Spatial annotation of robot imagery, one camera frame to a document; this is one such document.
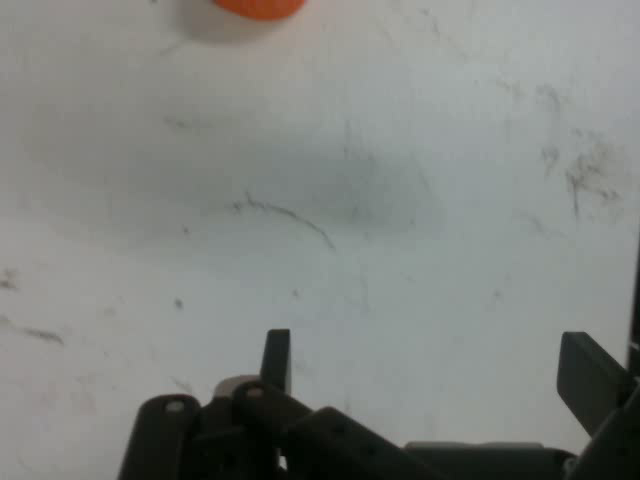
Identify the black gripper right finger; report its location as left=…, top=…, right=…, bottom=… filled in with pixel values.
left=556, top=331, right=640, bottom=480

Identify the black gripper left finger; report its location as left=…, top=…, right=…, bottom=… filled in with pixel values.
left=117, top=328, right=436, bottom=480

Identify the orange toy tangerine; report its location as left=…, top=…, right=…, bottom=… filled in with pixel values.
left=212, top=0, right=307, bottom=21

